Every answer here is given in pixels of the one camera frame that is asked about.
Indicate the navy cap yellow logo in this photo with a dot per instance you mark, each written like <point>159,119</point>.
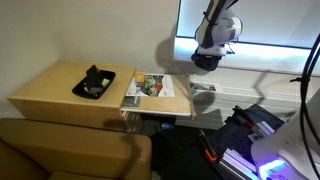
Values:
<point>206,62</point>

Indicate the white wall heater unit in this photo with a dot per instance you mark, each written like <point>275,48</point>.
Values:
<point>278,93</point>

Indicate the wooden cabinet desk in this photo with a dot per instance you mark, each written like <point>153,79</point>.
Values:
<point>49,97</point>

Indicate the blue object under tray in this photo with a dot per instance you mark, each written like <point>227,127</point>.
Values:
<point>166,126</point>

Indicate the black equipment case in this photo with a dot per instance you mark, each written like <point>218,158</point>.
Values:
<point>234,134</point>

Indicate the black plastic tray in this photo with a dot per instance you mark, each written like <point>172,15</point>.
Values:
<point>81,91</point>

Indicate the roller window blind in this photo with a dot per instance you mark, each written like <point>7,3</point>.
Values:
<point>279,22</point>

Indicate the aluminium rail base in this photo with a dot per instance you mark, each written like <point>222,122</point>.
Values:
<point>234,163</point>

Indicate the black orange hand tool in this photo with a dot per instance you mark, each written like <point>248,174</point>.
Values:
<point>209,152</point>

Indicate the colourful brochure paper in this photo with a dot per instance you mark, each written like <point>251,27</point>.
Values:
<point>154,85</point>

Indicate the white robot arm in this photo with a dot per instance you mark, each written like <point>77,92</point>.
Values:
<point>219,25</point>

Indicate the small grey card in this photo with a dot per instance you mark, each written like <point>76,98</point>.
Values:
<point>131,101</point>

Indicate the sticker label on heater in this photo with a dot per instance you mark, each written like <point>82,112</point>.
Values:
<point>203,87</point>

